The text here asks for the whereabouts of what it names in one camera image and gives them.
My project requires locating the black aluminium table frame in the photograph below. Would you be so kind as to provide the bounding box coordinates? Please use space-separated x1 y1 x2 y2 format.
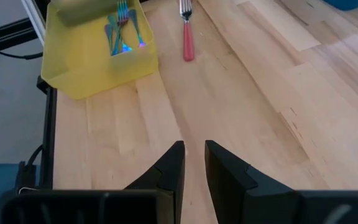
0 17 58 191

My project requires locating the iridescent blue metal fork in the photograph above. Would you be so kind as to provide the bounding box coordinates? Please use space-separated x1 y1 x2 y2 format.
116 0 130 55
112 18 133 54
127 8 147 49
104 24 116 57

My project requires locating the black cable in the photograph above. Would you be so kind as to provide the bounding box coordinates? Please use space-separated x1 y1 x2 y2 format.
0 26 45 60

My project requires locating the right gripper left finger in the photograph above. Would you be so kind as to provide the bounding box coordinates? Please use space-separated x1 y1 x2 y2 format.
124 140 186 224

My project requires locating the red-handled silver fork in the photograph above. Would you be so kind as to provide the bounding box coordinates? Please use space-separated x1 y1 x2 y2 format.
178 0 196 62

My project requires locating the blue plastic bin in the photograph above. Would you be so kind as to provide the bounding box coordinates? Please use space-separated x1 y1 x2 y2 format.
321 0 358 12

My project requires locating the yellow plastic bin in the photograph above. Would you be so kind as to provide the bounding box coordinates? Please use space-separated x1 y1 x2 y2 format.
40 0 160 101

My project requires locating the silver aluminium frame bar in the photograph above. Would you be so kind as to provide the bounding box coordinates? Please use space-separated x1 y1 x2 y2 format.
20 0 47 46

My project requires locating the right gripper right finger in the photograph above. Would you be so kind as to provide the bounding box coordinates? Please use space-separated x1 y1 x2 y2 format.
204 139 301 224

